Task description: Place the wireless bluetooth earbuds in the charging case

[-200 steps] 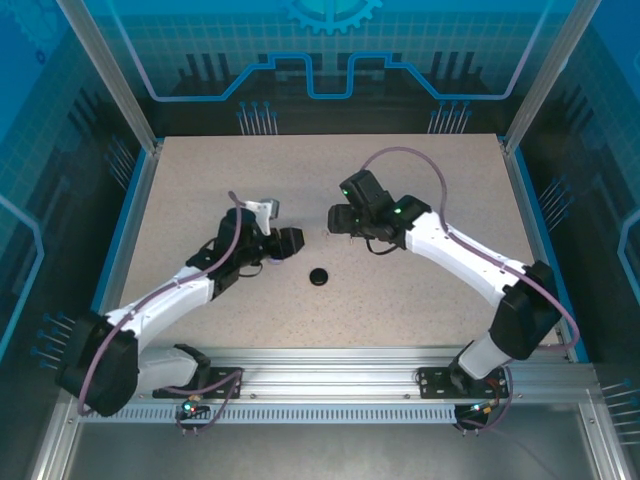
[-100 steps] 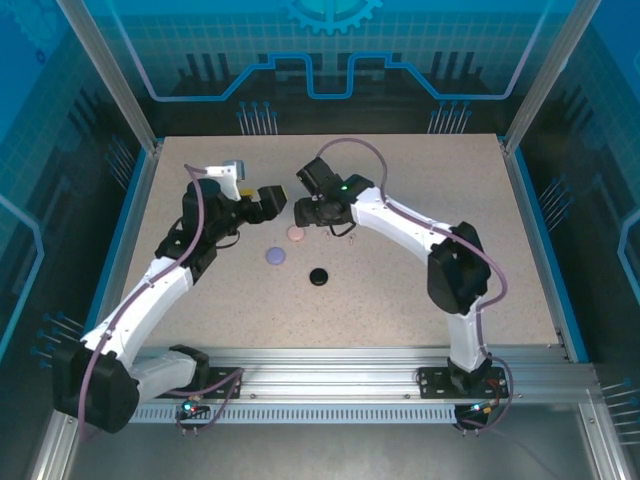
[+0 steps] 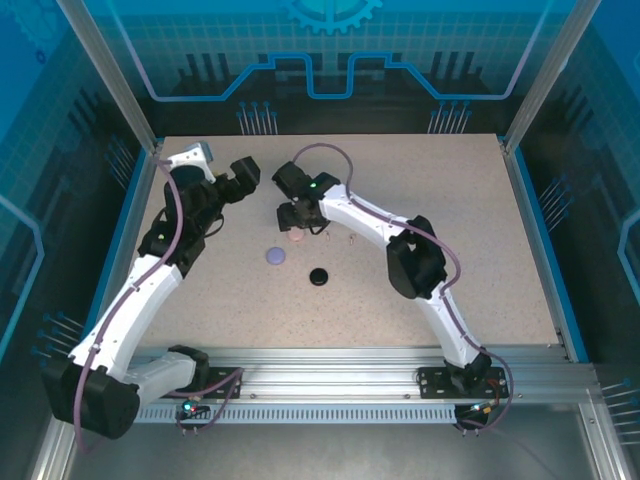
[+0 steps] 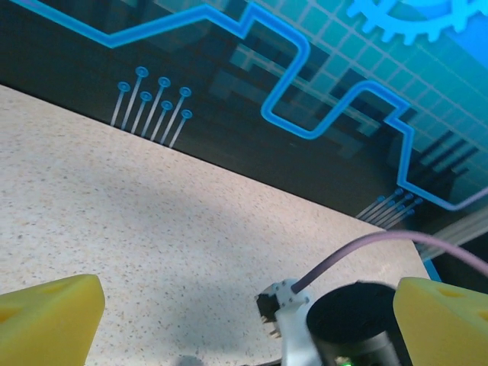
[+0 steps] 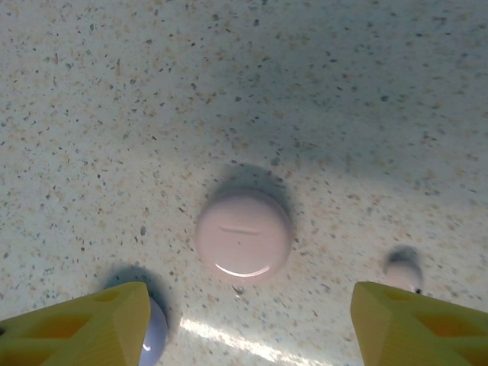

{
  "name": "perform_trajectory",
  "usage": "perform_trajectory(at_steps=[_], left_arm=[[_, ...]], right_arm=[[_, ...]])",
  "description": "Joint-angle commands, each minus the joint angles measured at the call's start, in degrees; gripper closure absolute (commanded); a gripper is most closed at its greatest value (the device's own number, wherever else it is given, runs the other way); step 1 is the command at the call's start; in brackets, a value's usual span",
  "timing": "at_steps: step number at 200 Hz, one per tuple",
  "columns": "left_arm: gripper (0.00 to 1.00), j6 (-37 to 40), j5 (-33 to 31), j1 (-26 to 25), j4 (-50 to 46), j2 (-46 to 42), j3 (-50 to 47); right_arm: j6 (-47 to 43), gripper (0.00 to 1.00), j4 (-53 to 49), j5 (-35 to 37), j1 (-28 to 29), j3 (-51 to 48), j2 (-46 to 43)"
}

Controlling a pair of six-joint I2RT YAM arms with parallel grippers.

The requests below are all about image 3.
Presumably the blue table edge strip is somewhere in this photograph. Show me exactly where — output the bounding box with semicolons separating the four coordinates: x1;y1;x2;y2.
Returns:
509;147;591;364
73;147;151;364

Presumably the grey metal bottom panel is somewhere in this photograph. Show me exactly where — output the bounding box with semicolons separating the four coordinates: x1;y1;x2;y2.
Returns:
64;422;596;480

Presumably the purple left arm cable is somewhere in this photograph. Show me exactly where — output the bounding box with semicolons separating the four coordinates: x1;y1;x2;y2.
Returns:
73;157;245;454

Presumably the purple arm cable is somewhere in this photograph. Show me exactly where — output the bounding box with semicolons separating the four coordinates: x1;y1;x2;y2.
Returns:
292;143;515;436
73;157;245;454

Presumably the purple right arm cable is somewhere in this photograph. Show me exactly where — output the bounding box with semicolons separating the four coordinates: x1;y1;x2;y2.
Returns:
292;143;515;436

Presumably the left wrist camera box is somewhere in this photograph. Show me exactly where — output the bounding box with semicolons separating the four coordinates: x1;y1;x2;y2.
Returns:
186;141;215;165

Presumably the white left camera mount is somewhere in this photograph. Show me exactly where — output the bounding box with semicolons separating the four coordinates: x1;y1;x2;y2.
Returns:
167;151;209;174

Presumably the aluminium base rail beam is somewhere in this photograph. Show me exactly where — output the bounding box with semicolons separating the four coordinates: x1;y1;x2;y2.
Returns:
64;346;599;401

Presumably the corner frame post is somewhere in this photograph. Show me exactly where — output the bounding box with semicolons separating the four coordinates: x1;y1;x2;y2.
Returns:
54;0;164;156
502;0;604;154

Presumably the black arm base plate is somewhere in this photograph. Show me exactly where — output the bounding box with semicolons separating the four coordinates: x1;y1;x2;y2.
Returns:
164;366;242;401
417;366;510;400

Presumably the slotted grey cable duct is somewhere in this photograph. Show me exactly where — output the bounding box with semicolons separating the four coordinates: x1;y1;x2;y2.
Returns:
134;405;459;425

